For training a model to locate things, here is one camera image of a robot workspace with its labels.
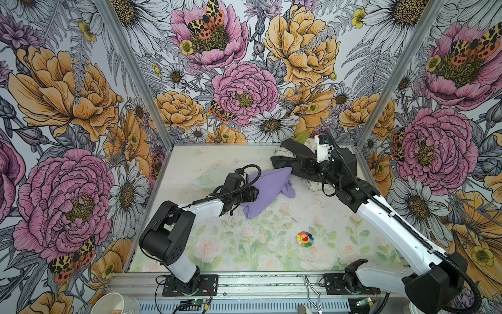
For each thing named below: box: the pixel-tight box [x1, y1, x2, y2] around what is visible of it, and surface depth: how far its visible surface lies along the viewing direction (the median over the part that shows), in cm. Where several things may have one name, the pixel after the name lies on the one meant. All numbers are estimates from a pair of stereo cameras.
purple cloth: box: [240, 167, 297, 220], surface depth 99 cm
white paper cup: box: [90, 291, 140, 314], surface depth 65 cm
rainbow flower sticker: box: [296, 230, 315, 248], surface depth 86 cm
